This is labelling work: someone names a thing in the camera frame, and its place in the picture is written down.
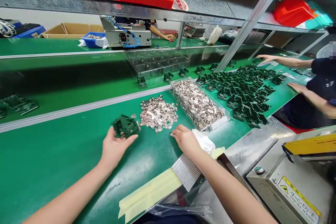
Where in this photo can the person's right hand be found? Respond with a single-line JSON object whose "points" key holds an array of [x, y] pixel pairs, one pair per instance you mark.
{"points": [[189, 141]]}

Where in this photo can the person's left hand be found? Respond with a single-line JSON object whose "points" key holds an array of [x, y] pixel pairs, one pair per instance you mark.
{"points": [[113, 148]]}

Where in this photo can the person's right fingers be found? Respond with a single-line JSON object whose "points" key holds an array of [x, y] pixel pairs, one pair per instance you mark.
{"points": [[179, 130]]}

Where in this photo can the green circuit board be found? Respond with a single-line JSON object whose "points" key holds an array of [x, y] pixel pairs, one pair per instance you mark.
{"points": [[168, 77], [141, 81], [125, 127], [199, 70], [183, 72]]}

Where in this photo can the loose heap of silver clips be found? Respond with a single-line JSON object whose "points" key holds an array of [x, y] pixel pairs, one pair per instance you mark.
{"points": [[158, 115]]}

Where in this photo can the white cloth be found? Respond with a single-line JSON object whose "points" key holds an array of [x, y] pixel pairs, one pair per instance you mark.
{"points": [[206, 141]]}

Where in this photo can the clear tray of silver clips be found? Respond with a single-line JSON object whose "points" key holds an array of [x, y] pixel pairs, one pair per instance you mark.
{"points": [[199, 103]]}

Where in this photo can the silver ribbed foil sheet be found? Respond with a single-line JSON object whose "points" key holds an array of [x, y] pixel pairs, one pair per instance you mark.
{"points": [[187, 172]]}

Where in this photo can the beige tape piece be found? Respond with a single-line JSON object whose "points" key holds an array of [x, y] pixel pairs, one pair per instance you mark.
{"points": [[219, 152]]}

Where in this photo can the beige masking tape strips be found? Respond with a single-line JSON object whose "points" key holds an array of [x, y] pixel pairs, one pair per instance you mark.
{"points": [[149, 195]]}

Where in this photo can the empty clear plastic tray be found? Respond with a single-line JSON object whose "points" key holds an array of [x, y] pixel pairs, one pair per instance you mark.
{"points": [[156, 61]]}

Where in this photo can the pile of green circuit boards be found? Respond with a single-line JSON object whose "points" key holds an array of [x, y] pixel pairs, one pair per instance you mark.
{"points": [[244, 92]]}

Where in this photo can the clear plastic bag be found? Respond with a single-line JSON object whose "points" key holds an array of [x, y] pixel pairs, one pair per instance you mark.
{"points": [[183, 208]]}

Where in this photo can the person's body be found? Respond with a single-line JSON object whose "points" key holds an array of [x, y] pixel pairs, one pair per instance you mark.
{"points": [[168, 218]]}

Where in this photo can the small grey control box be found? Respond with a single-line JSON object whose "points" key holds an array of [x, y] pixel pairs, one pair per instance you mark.
{"points": [[194, 30]]}

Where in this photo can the white plastic basket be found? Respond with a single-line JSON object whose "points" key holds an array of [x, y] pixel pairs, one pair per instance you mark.
{"points": [[214, 35]]}

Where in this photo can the black plastic bag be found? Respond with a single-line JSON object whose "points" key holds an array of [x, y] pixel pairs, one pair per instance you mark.
{"points": [[229, 36]]}

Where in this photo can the blue bin of metal parts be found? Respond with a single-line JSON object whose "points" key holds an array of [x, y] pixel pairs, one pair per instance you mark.
{"points": [[93, 39]]}

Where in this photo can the red and white tape roll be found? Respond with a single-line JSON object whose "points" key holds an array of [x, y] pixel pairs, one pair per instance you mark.
{"points": [[181, 3]]}

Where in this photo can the grey machine with warning label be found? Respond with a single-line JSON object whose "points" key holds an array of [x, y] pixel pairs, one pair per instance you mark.
{"points": [[296, 182]]}

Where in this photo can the cardboard box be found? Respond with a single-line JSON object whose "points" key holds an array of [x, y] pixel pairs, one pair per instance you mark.
{"points": [[71, 30]]}

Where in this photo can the small cluster of green boards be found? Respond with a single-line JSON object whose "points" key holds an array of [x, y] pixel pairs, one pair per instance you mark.
{"points": [[19, 104]]}

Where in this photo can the small red plastic bin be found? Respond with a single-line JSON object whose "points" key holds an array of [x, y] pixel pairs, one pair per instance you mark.
{"points": [[292, 11]]}

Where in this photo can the white fan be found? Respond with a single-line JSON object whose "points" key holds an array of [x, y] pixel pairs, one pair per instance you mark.
{"points": [[324, 50]]}

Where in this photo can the teal plastic bin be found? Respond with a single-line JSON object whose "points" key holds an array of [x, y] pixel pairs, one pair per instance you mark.
{"points": [[323, 19]]}

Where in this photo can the blue tray with black items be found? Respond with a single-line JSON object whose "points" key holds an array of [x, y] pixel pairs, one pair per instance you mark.
{"points": [[27, 30]]}

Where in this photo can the aluminium conveyor rail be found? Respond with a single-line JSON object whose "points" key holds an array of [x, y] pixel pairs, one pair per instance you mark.
{"points": [[78, 108]]}

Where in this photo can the aluminium frame post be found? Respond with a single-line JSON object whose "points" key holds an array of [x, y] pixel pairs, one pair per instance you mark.
{"points": [[252, 22]]}

